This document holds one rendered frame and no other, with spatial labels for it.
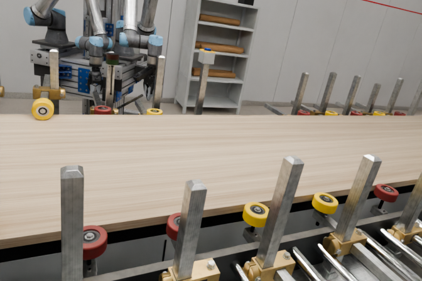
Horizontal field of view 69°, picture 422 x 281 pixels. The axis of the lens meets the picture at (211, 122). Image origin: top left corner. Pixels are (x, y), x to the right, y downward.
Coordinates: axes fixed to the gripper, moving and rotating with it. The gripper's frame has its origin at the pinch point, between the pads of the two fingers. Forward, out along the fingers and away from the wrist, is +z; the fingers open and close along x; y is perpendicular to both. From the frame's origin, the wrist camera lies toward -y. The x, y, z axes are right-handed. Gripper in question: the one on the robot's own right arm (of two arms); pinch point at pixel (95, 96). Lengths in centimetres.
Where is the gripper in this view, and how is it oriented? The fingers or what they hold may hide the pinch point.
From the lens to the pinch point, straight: 200.1
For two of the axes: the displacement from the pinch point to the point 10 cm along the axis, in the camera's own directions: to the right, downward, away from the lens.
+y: -4.0, -3.9, 8.3
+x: -9.0, 0.1, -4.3
